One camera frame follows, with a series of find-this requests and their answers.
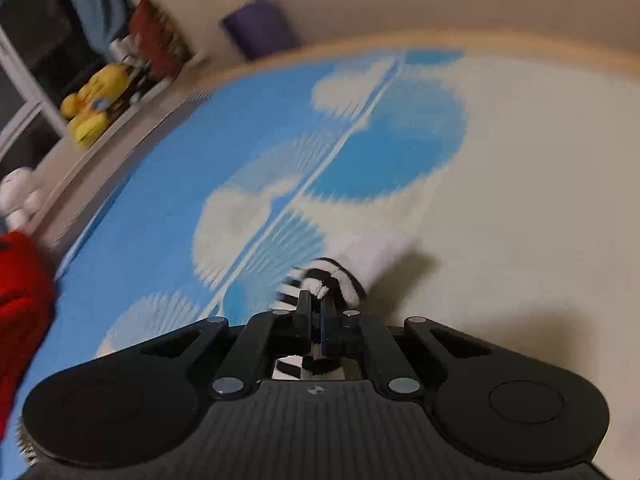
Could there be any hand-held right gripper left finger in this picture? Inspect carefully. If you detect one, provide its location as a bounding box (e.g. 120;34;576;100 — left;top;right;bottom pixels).
140;290;314;402

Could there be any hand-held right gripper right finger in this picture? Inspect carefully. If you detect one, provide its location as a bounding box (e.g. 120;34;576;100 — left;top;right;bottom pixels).
319;299;494;402

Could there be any black and white striped garment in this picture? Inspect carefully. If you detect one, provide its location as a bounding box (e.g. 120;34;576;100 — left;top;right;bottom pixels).
271;226;424;382

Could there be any blue and white printed blanket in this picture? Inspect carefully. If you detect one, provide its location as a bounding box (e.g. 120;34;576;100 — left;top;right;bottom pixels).
17;45;640;411

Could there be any beige window ledge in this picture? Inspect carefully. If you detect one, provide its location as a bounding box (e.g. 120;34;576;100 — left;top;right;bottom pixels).
0;54;217;257

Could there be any red cloth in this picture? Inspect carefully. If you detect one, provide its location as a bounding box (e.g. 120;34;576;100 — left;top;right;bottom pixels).
0;230;59;442

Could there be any purple box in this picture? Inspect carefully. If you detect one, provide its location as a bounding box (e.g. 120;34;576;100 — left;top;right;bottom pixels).
219;0;301;64

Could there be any yellow plush toy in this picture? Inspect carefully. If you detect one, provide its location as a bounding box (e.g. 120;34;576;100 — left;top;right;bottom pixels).
59;63;132;150

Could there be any white plush toy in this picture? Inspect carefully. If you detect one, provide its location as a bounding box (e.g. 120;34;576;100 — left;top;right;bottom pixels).
0;167;49;232

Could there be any dark red cushion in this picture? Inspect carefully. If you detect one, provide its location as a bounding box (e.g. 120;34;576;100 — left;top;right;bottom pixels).
128;0;194;81

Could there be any white bottle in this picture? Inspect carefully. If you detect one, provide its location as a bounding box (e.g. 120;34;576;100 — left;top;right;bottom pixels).
108;35;139;67

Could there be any blue curtain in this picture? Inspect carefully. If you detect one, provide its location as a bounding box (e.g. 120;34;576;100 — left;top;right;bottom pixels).
52;0;134;54

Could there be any white framed window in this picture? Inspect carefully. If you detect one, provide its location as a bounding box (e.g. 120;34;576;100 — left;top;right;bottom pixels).
0;0;97;162

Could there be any wooden bed frame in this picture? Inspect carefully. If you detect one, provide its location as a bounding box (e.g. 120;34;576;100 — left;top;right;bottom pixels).
199;29;640;82

